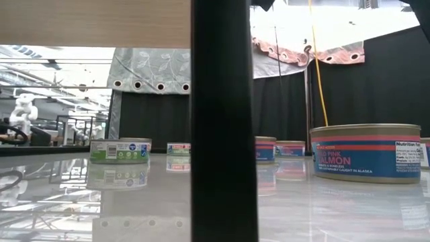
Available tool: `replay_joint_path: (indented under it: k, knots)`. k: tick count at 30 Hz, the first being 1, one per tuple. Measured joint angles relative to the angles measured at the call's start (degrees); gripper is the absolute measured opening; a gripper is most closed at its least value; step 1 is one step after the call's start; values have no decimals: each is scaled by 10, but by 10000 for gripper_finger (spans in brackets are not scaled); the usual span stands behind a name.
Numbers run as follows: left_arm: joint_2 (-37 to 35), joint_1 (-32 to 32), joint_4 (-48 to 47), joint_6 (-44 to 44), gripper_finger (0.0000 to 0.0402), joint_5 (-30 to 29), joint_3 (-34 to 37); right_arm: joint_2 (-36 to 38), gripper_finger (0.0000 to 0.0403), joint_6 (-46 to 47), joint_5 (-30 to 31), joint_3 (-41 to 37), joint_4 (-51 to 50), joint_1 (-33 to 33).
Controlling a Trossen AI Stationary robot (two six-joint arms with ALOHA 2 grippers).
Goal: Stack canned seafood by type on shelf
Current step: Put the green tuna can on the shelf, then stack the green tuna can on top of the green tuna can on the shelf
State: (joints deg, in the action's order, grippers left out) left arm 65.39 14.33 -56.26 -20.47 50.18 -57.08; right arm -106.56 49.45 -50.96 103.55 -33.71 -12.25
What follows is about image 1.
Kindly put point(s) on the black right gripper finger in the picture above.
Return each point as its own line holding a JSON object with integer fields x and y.
{"x": 263, "y": 3}

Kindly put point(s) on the silver tuna can green label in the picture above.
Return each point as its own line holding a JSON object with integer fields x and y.
{"x": 117, "y": 152}
{"x": 178, "y": 149}

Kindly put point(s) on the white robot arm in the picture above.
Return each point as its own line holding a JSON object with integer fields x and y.
{"x": 80, "y": 132}
{"x": 23, "y": 112}

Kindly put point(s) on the black shelf side panel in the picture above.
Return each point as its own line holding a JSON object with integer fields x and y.
{"x": 223, "y": 117}

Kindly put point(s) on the wooden shelf board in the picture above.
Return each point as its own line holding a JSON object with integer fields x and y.
{"x": 94, "y": 23}

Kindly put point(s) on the white curtain with pink hem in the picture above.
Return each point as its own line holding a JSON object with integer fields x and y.
{"x": 292, "y": 55}

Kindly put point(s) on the grey leaf-print curtain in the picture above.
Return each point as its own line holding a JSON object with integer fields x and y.
{"x": 151, "y": 67}

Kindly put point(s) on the black curtain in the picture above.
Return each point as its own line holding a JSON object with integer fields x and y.
{"x": 386, "y": 84}
{"x": 154, "y": 117}

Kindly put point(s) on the gold salmon can blue label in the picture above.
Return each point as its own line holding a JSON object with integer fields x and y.
{"x": 366, "y": 158}
{"x": 426, "y": 153}
{"x": 290, "y": 149}
{"x": 266, "y": 151}

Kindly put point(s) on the black office chair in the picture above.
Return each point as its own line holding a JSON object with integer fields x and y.
{"x": 40, "y": 138}

